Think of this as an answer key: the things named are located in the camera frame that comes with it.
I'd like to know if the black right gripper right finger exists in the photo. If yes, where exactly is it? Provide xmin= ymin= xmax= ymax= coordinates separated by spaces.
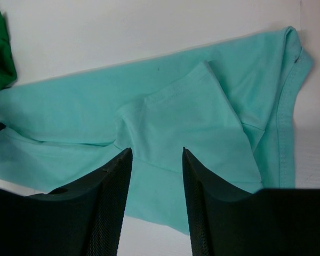
xmin=182 ymin=149 xmax=320 ymax=255

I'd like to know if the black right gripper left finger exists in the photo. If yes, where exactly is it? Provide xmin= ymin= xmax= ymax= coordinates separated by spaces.
xmin=0 ymin=148 xmax=132 ymax=255

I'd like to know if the teal t shirt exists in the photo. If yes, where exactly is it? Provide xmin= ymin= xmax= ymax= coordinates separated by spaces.
xmin=0 ymin=27 xmax=314 ymax=234

